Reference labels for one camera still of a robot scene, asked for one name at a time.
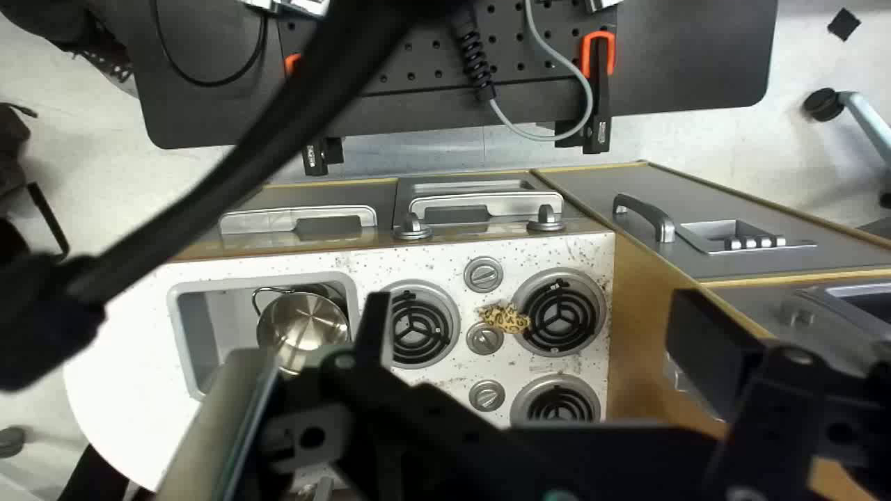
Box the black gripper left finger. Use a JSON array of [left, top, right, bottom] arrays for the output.
[[262, 289, 522, 501]]

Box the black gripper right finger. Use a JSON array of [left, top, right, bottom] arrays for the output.
[[669, 286, 891, 501]]

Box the small steel pot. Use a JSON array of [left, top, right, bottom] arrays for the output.
[[249, 286, 353, 378]]

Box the grey toy sink basin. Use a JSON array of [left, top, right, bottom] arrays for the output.
[[166, 272, 359, 400]]

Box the black coil toy burner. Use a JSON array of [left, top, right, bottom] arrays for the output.
[[510, 266, 610, 358], [382, 279, 465, 369], [510, 372, 606, 429]]

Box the round grey stove knob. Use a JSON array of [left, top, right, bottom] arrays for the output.
[[465, 319, 507, 358], [467, 376, 510, 415], [460, 252, 507, 294]]

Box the wooden toy kitchen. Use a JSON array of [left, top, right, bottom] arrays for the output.
[[62, 159, 891, 501]]

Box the orange black bar clamp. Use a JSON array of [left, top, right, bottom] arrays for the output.
[[282, 49, 346, 177], [554, 27, 620, 155]]

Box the grey oven front knob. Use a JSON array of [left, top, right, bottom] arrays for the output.
[[528, 204, 568, 233]]

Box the grey office chair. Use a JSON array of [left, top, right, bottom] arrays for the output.
[[801, 85, 891, 212]]

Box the black pegboard table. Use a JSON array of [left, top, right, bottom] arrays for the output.
[[87, 0, 779, 149]]

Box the black square floor marker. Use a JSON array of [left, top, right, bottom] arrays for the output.
[[824, 6, 862, 45]]

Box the grey wall phone holder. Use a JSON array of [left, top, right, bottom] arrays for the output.
[[773, 280, 891, 358]]

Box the golden wire scourer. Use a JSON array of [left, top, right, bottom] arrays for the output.
[[472, 303, 535, 337]]

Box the grey cabinet door handle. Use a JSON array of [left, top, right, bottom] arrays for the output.
[[216, 204, 382, 246]]

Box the grey oven door handle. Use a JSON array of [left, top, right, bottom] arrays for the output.
[[393, 176, 568, 241]]

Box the grey tower door handle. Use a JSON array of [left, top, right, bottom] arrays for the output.
[[610, 191, 678, 246]]

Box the black robot cable sleeve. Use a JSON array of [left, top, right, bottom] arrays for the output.
[[0, 0, 419, 393]]

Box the black coiled cable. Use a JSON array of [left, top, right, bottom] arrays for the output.
[[449, 17, 501, 105]]

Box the thin black wire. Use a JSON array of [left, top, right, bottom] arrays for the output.
[[146, 0, 273, 92]]

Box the thin grey cable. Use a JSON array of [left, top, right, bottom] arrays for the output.
[[485, 0, 599, 145]]

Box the black stand frame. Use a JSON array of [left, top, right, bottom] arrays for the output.
[[0, 101, 73, 261]]

